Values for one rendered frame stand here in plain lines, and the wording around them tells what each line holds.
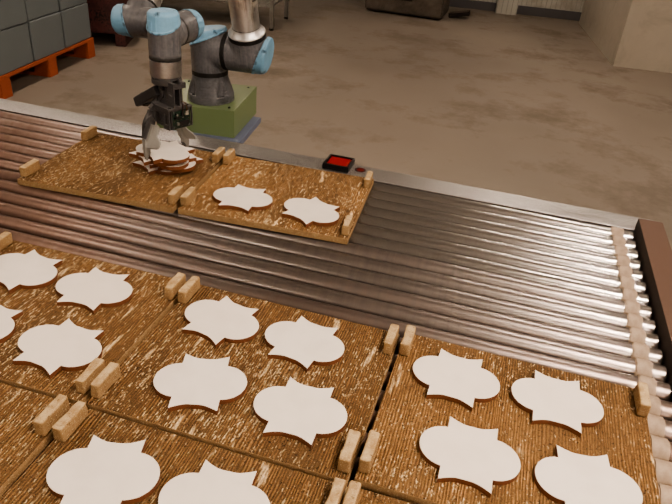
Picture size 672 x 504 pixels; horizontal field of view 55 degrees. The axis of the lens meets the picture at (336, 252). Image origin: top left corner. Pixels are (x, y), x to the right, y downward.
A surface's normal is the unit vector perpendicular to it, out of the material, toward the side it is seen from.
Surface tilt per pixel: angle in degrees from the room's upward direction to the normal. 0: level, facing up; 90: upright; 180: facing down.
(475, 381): 0
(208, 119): 90
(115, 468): 0
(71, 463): 0
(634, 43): 90
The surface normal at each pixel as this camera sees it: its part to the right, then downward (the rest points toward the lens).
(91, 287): 0.07, -0.86
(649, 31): -0.17, 0.49
